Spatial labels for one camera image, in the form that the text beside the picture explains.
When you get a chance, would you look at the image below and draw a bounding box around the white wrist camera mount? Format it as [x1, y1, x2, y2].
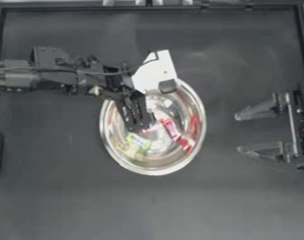
[131, 49, 180, 95]

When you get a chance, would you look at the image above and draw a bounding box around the red candy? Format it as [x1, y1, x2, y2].
[159, 118, 197, 154]
[143, 122, 167, 135]

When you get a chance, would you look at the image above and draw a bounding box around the steel bowl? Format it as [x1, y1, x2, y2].
[98, 71, 209, 176]

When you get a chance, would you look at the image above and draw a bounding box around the green candy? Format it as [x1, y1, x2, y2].
[124, 132, 155, 155]

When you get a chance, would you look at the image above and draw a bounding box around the black metal frame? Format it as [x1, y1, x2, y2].
[0, 0, 304, 92]

